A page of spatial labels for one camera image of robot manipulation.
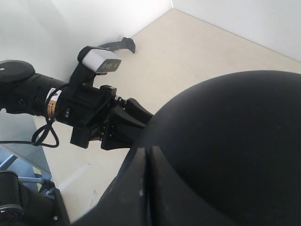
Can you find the black helmet with tinted visor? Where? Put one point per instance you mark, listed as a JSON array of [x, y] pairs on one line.
[[235, 140]]

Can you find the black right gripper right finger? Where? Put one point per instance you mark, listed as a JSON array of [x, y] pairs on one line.
[[173, 202]]

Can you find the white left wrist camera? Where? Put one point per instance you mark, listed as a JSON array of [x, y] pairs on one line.
[[99, 60]]

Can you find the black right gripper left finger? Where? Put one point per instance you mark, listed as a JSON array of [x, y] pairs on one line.
[[125, 204]]

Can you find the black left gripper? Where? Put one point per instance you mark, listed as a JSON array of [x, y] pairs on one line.
[[85, 108]]

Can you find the blue metal frame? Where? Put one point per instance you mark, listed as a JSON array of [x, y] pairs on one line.
[[31, 166]]

